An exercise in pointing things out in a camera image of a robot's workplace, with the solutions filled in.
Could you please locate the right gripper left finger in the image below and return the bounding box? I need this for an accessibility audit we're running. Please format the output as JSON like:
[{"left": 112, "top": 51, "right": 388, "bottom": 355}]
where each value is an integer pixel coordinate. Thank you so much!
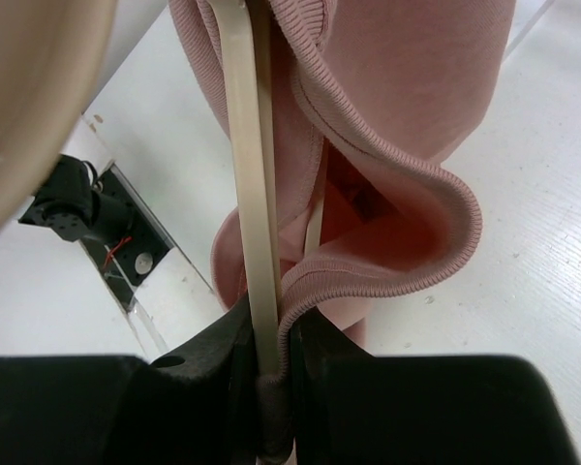
[{"left": 106, "top": 296, "right": 259, "bottom": 464}]

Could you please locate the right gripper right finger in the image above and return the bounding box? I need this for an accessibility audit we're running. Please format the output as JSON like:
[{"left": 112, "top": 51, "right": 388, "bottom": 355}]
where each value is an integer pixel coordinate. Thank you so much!
[{"left": 290, "top": 309, "right": 416, "bottom": 464}]

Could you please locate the pink t-shirt with pixel print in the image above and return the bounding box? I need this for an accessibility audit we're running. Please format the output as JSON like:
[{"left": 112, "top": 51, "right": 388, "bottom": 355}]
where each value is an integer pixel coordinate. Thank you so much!
[{"left": 167, "top": 0, "right": 517, "bottom": 465}]

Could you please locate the wooden clothes hanger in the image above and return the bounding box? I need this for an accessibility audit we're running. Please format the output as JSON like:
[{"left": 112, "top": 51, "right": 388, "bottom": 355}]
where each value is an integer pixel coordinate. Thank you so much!
[{"left": 0, "top": 0, "right": 328, "bottom": 464}]

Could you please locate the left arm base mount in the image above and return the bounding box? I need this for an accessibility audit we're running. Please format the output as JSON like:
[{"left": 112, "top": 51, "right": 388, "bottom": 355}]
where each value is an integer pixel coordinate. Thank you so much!
[{"left": 18, "top": 154, "right": 173, "bottom": 313}]

